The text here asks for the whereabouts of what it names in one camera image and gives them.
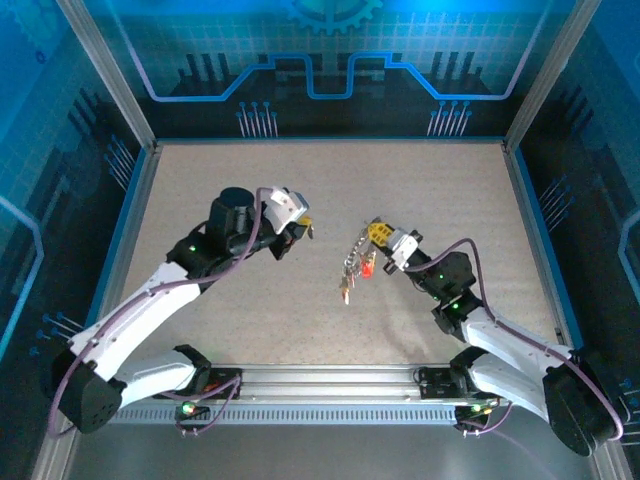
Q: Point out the keyring bunch with keys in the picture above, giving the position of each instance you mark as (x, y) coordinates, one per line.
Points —
(367, 267)

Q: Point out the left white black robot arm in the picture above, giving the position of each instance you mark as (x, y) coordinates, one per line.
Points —
(140, 305)

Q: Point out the blue table edge strip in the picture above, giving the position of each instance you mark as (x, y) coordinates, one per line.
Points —
(325, 140)

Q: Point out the grey metal shelf plate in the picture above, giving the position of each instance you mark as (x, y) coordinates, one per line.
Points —
(325, 450)

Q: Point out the left table edge rail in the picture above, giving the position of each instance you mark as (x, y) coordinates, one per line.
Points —
(137, 215)

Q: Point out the table edge rail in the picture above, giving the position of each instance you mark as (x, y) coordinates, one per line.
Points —
(137, 215)
(522, 200)

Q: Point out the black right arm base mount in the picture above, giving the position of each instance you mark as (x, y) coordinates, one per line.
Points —
(435, 382)

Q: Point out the right table edge rail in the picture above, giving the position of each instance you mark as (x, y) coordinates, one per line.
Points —
(522, 200)

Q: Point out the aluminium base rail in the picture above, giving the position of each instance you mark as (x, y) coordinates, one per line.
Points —
(325, 382)

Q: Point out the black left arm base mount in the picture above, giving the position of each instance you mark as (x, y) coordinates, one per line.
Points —
(225, 382)

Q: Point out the left aluminium frame post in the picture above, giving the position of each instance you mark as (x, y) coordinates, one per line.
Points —
(107, 75)

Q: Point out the aluminium frame post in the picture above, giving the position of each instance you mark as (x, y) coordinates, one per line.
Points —
(107, 75)
(550, 75)

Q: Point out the right aluminium frame post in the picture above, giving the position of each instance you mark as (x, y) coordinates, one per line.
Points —
(550, 75)

